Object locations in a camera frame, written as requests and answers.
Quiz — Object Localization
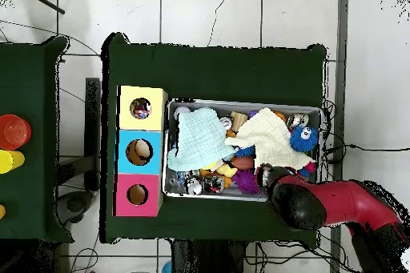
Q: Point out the mint waffle cloth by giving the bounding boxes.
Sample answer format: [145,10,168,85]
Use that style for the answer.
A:
[166,106,236,172]

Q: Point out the colourful polka dot cloth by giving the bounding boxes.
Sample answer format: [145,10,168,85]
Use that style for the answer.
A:
[130,98,151,119]

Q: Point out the shallow clear mesh bin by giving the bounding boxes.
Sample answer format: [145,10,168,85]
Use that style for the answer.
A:
[162,98,323,203]

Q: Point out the wooden box with three holes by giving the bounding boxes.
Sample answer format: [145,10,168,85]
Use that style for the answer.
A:
[113,85,169,218]

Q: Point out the purple spiky toy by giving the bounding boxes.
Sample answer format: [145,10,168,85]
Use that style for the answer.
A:
[231,169,262,195]

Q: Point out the cream waffle cloth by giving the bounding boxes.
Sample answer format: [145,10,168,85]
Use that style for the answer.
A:
[223,106,316,171]

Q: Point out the crushed black and red can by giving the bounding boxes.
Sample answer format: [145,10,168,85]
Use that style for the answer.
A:
[203,175,225,195]

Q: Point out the blue spiky ball with eyes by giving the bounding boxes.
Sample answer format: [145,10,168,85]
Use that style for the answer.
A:
[288,124,319,153]

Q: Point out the plain wooden block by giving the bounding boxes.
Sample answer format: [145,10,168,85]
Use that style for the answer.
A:
[228,110,248,133]

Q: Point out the silver drink can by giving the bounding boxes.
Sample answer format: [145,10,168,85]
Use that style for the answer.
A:
[218,115,233,131]

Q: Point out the labelled tin can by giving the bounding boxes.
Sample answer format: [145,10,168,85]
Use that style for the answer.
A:
[286,112,310,130]

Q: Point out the crushed black and white can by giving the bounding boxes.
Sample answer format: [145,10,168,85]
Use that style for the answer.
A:
[184,176,203,196]

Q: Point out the white baseball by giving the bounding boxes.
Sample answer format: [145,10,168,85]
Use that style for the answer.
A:
[173,105,191,119]

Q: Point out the dark green table cloth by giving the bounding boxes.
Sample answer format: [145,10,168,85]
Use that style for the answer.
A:
[98,31,328,250]

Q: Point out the black upright stand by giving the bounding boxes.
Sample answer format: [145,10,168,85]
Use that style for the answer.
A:
[84,77,102,192]

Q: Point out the grey round base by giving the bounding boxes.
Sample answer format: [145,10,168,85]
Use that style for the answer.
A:
[56,190,94,226]

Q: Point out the yellow plastic cup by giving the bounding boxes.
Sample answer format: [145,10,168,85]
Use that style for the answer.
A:
[0,149,26,175]

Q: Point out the red plastic cup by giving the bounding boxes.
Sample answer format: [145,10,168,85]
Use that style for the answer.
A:
[0,114,32,151]

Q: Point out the neighbouring green covered table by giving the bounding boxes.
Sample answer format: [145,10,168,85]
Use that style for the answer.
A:
[0,35,74,243]

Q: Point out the dark tripod leg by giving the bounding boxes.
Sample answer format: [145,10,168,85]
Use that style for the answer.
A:
[12,0,66,15]

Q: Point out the black power cable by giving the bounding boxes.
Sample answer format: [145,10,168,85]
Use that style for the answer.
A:
[323,143,410,163]

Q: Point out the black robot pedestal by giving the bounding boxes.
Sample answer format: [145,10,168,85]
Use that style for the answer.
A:
[171,239,247,273]

